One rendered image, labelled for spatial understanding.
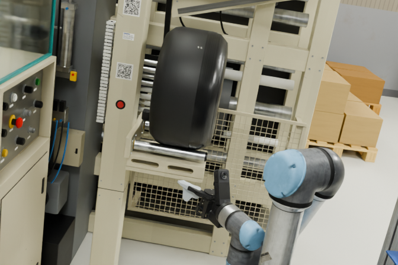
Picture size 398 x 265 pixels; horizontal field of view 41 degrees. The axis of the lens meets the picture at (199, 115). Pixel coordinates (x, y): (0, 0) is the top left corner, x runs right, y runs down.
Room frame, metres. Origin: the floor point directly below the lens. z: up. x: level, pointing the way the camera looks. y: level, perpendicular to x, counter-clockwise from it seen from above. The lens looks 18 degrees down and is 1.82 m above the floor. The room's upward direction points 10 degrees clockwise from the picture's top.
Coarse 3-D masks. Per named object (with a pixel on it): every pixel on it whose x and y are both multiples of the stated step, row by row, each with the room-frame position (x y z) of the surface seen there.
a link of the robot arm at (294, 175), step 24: (264, 168) 1.27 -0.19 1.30; (288, 168) 1.20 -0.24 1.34; (312, 168) 1.22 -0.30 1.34; (288, 192) 1.19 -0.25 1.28; (312, 192) 1.22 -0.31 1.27; (288, 216) 1.22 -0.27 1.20; (264, 240) 1.26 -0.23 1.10; (288, 240) 1.22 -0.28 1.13; (264, 264) 1.23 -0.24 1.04; (288, 264) 1.23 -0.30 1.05
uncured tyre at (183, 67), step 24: (168, 48) 2.22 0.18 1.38; (192, 48) 2.23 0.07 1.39; (216, 48) 2.25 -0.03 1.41; (168, 72) 2.15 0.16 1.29; (192, 72) 2.15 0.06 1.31; (216, 72) 2.17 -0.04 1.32; (168, 96) 2.12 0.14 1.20; (192, 96) 2.12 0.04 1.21; (216, 96) 2.15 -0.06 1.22; (168, 120) 2.13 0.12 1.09; (192, 120) 2.12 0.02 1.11; (168, 144) 2.24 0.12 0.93; (192, 144) 2.19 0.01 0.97
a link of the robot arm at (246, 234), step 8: (232, 216) 1.41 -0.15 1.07; (240, 216) 1.40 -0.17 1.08; (248, 216) 1.41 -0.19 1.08; (232, 224) 1.39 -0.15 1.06; (240, 224) 1.37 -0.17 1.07; (248, 224) 1.36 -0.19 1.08; (256, 224) 1.37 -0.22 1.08; (232, 232) 1.38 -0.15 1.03; (240, 232) 1.35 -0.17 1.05; (248, 232) 1.34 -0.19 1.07; (256, 232) 1.34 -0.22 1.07; (264, 232) 1.36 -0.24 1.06; (232, 240) 1.37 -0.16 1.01; (240, 240) 1.34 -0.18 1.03; (248, 240) 1.33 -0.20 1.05; (256, 240) 1.34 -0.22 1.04; (240, 248) 1.35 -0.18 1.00; (248, 248) 1.33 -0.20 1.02; (256, 248) 1.35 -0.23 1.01
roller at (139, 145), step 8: (136, 144) 2.24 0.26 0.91; (144, 144) 2.24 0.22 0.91; (152, 144) 2.24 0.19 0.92; (160, 144) 2.25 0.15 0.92; (152, 152) 2.24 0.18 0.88; (160, 152) 2.23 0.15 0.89; (168, 152) 2.23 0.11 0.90; (176, 152) 2.23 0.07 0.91; (184, 152) 2.23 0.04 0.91; (192, 152) 2.24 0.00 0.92; (200, 152) 2.24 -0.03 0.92; (200, 160) 2.23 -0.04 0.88
